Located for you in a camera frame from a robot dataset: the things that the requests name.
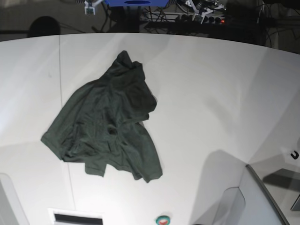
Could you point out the dark green t-shirt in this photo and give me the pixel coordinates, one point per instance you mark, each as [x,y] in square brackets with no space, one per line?
[102,124]

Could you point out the black power strip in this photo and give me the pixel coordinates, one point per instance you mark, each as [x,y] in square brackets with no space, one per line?
[207,19]

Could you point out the red green emergency button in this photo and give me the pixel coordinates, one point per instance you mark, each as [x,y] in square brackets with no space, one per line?
[163,220]

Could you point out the blue box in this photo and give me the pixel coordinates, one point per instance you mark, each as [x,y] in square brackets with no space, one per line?
[131,3]

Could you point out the small black hook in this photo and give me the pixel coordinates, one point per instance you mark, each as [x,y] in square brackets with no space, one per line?
[295,155]

